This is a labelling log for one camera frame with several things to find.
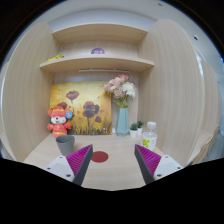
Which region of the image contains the small potted succulent back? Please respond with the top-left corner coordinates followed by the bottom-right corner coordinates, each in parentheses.
top-left (137, 120), bottom-right (144, 135)

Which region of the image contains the wooden shelf board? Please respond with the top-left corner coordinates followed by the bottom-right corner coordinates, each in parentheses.
top-left (40, 54), bottom-right (154, 73)
top-left (53, 23), bottom-right (147, 44)

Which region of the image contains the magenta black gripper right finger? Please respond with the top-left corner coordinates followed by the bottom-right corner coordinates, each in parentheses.
top-left (134, 144), bottom-right (161, 184)

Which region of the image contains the small potted succulent front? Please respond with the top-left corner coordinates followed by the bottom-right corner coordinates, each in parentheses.
top-left (130, 123), bottom-right (138, 138)

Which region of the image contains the red plush mascot toy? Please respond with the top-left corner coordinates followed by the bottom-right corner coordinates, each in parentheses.
top-left (47, 106), bottom-right (73, 138)

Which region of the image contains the small potted succulent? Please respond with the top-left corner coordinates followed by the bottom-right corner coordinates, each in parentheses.
top-left (137, 120), bottom-right (144, 135)
top-left (130, 123), bottom-right (138, 138)

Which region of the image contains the yellow object on shelf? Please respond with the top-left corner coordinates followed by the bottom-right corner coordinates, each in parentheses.
top-left (47, 55), bottom-right (64, 62)

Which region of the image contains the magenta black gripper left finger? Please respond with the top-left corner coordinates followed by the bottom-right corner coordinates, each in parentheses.
top-left (66, 144), bottom-right (93, 186)

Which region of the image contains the white light bar under shelf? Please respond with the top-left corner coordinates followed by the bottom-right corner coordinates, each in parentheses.
top-left (78, 69), bottom-right (130, 74)

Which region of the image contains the upper wooden shelf board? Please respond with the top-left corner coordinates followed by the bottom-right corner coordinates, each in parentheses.
top-left (53, 23), bottom-right (147, 44)

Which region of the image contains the clear water bottle white cap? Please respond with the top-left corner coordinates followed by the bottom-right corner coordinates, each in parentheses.
top-left (141, 121), bottom-right (157, 151)

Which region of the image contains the light blue ceramic vase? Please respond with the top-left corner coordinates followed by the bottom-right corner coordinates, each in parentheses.
top-left (116, 108), bottom-right (129, 137)

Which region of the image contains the yellow poppy flower painting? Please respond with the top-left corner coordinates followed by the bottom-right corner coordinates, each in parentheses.
top-left (50, 81), bottom-right (112, 135)

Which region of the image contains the red round coaster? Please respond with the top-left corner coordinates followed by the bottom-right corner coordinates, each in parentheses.
top-left (91, 151), bottom-right (109, 163)

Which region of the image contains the pink white flower bouquet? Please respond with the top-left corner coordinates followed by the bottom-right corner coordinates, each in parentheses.
top-left (104, 74), bottom-right (136, 108)

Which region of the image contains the grey plastic cup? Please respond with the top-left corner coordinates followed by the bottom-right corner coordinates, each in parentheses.
top-left (56, 135), bottom-right (75, 156)

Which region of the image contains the lower wooden shelf board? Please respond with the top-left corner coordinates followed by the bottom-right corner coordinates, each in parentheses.
top-left (40, 54), bottom-right (154, 73)

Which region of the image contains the purple round sticker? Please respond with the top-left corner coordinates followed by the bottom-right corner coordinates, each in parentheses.
top-left (91, 48), bottom-right (105, 54)

